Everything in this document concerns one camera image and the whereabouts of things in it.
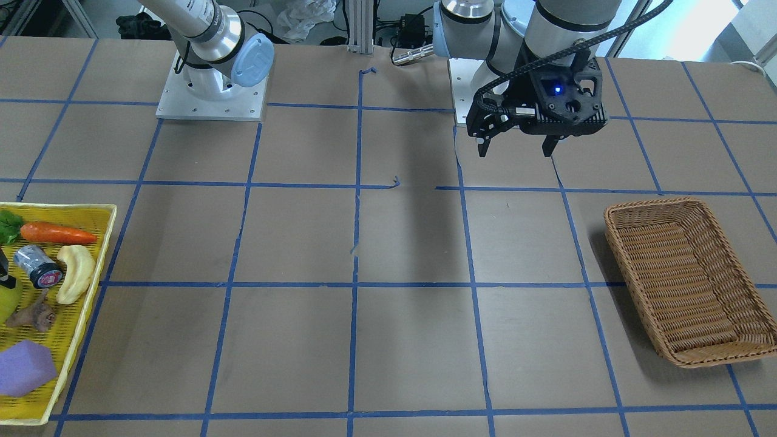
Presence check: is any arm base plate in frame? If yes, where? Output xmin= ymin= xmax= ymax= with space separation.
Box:
xmin=155 ymin=52 xmax=269 ymax=122
xmin=447 ymin=58 xmax=498 ymax=127

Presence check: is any aluminium frame post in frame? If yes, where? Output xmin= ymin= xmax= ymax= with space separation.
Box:
xmin=342 ymin=1 xmax=376 ymax=57

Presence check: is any orange toy carrot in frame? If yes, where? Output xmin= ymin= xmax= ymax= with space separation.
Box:
xmin=1 ymin=209 xmax=98 ymax=245

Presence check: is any purple foam cube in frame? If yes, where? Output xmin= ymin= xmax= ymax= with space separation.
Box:
xmin=1 ymin=340 xmax=58 ymax=398

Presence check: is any yellow toy banana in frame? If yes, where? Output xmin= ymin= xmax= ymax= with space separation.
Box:
xmin=56 ymin=245 xmax=95 ymax=305

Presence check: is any small dark jar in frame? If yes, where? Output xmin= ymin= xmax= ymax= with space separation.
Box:
xmin=12 ymin=245 xmax=64 ymax=290

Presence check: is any brown toy figure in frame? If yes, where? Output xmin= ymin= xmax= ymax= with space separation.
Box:
xmin=5 ymin=290 xmax=56 ymax=333

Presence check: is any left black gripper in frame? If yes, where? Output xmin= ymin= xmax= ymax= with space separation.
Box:
xmin=466 ymin=58 xmax=609 ymax=158

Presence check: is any brown wicker basket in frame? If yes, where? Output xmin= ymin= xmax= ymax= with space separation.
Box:
xmin=604 ymin=197 xmax=776 ymax=368

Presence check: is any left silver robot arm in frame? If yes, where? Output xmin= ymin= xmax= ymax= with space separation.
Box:
xmin=432 ymin=1 xmax=620 ymax=157

